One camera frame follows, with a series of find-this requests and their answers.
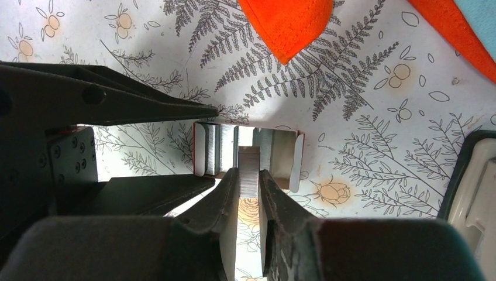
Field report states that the orange t-shirt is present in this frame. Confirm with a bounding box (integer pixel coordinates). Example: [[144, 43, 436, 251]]
[[239, 1, 495, 82]]

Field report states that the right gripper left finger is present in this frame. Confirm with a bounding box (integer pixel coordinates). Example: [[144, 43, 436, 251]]
[[1, 168, 239, 280]]

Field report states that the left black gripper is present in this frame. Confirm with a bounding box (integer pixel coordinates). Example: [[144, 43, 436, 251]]
[[1, 61, 219, 252]]

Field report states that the floral table mat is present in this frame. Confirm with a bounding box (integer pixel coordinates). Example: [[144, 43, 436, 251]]
[[1, 1, 495, 280]]

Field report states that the teal t-shirt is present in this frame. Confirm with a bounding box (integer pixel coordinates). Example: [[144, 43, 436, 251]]
[[454, 0, 495, 60]]

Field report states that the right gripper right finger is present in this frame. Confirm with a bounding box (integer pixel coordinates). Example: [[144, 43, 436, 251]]
[[259, 170, 484, 280]]

